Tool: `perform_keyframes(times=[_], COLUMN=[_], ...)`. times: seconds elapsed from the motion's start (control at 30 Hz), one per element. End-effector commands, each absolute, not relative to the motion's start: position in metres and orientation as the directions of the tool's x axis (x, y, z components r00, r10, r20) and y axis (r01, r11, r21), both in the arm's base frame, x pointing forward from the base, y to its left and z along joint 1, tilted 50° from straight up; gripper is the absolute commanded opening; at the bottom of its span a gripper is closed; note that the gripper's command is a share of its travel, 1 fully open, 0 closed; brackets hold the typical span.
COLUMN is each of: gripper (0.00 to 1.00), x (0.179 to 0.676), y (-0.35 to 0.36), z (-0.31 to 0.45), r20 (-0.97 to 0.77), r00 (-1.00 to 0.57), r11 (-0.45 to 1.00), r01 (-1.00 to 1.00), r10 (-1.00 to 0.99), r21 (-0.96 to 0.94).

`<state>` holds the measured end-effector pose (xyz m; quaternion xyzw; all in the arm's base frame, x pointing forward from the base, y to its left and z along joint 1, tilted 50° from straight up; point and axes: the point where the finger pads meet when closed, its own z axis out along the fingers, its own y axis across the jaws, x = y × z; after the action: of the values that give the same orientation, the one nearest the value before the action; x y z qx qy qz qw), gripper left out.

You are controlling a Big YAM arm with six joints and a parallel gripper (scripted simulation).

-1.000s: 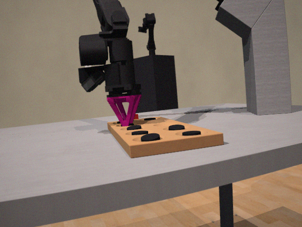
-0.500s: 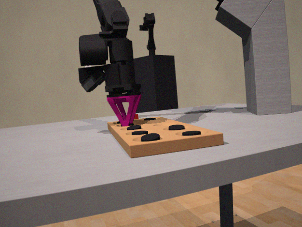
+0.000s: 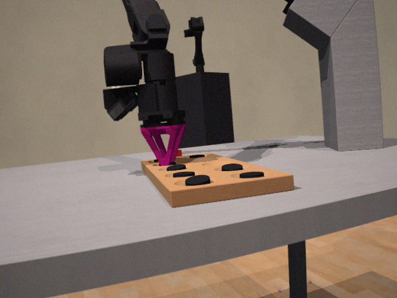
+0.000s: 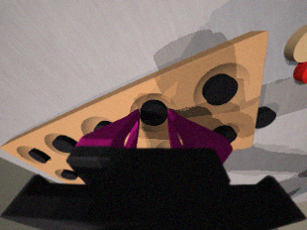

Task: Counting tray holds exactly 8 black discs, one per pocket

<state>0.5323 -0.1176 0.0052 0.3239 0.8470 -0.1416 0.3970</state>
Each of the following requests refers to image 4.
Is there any red disc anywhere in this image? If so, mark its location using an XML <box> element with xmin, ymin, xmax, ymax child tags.
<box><xmin>293</xmin><ymin>61</ymin><xmax>307</xmax><ymax>83</ymax></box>

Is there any tan round disc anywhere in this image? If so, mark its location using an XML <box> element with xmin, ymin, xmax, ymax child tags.
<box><xmin>284</xmin><ymin>25</ymin><xmax>307</xmax><ymax>62</ymax></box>

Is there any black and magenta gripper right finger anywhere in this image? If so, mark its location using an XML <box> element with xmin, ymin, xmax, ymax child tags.
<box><xmin>167</xmin><ymin>109</ymin><xmax>233</xmax><ymax>164</ymax></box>

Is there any black disc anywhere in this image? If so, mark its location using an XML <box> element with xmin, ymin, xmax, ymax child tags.
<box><xmin>256</xmin><ymin>107</ymin><xmax>276</xmax><ymax>129</ymax></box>
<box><xmin>52</xmin><ymin>135</ymin><xmax>77</xmax><ymax>153</ymax></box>
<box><xmin>202</xmin><ymin>73</ymin><xmax>238</xmax><ymax>106</ymax></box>
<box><xmin>93</xmin><ymin>121</ymin><xmax>112</xmax><ymax>131</ymax></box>
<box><xmin>213</xmin><ymin>125</ymin><xmax>237</xmax><ymax>144</ymax></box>
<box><xmin>60</xmin><ymin>170</ymin><xmax>78</xmax><ymax>180</ymax></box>
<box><xmin>140</xmin><ymin>99</ymin><xmax>167</xmax><ymax>126</ymax></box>
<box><xmin>28</xmin><ymin>148</ymin><xmax>51</xmax><ymax>164</ymax></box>

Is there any orange wooden tray with round pockets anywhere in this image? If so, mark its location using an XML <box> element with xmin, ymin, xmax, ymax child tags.
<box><xmin>0</xmin><ymin>31</ymin><xmax>268</xmax><ymax>184</ymax></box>

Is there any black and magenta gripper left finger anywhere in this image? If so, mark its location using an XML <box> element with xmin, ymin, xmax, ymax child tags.
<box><xmin>75</xmin><ymin>109</ymin><xmax>140</xmax><ymax>148</ymax></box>

